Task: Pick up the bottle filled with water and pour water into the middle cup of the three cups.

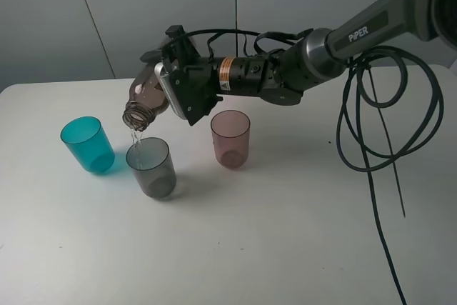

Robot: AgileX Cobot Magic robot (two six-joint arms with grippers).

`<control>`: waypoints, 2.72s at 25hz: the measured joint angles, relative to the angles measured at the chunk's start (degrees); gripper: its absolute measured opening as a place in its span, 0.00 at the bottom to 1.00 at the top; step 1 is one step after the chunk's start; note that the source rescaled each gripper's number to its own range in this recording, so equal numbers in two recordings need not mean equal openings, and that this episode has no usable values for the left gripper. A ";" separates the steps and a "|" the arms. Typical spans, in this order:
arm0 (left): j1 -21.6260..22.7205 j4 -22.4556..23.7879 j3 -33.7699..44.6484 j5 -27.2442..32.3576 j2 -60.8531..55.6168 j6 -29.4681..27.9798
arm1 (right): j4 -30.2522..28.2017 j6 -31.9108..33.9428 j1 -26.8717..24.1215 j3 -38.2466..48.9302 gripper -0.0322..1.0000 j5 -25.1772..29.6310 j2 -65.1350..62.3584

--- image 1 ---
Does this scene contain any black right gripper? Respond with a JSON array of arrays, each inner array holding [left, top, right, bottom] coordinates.
[[140, 48, 278, 97]]

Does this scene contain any brown translucent water bottle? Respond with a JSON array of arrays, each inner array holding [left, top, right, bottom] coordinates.
[[121, 35, 199, 132]]

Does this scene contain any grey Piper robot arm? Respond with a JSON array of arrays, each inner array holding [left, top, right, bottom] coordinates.
[[141, 0, 456, 111]]

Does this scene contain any grey translucent plastic cup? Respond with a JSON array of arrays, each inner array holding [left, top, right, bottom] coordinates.
[[126, 137, 177, 200]]

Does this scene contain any pink translucent plastic cup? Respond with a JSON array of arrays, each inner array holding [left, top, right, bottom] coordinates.
[[210, 110, 251, 169]]

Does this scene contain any teal translucent plastic cup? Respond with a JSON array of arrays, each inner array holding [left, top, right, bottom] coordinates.
[[60, 116, 115, 174]]

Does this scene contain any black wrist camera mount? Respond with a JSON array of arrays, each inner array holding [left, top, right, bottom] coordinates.
[[154, 25, 223, 126]]

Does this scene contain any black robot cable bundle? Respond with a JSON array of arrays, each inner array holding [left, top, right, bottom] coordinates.
[[162, 26, 446, 305]]

